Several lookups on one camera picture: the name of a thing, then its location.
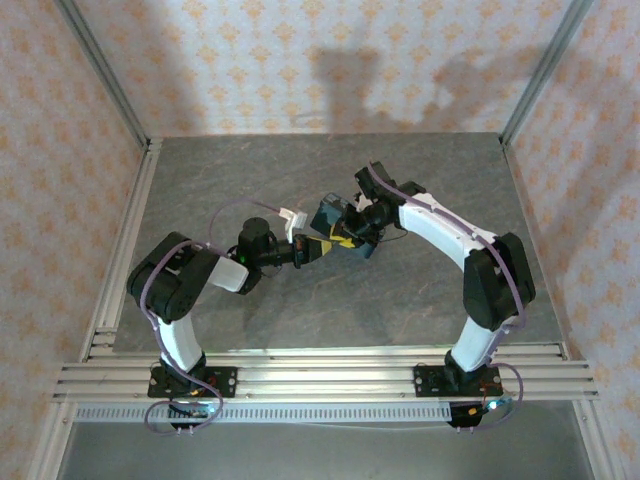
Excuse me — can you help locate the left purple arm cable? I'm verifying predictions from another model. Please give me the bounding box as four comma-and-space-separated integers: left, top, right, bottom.
139, 198, 284, 437

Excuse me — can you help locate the slotted grey cable duct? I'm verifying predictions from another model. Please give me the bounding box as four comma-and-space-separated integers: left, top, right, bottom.
74, 403, 454, 425

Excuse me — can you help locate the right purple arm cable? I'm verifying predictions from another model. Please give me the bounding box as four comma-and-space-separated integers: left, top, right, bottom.
367, 160, 526, 432

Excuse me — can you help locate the aluminium side rail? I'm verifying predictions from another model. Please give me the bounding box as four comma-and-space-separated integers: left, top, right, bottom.
79, 138, 164, 361

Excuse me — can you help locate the aluminium cross rail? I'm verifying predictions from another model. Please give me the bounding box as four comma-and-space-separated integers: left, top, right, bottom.
52, 348, 600, 402

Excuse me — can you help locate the black mounting plate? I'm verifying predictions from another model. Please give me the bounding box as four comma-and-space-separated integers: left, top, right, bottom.
413, 364, 504, 400
148, 366, 239, 400

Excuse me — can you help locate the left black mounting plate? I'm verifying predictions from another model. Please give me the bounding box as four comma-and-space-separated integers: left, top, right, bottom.
148, 366, 239, 400

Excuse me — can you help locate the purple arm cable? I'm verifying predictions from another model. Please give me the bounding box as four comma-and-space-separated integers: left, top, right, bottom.
139, 198, 284, 437
367, 160, 526, 432

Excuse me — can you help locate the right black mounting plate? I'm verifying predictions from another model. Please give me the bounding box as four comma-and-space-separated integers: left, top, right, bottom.
413, 364, 504, 400

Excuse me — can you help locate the aluminium frame post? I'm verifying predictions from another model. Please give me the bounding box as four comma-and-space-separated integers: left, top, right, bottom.
498, 0, 597, 147
53, 0, 152, 149

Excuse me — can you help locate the aluminium frame leg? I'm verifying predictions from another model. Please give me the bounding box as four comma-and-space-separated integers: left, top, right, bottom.
574, 402, 626, 480
29, 402, 76, 480

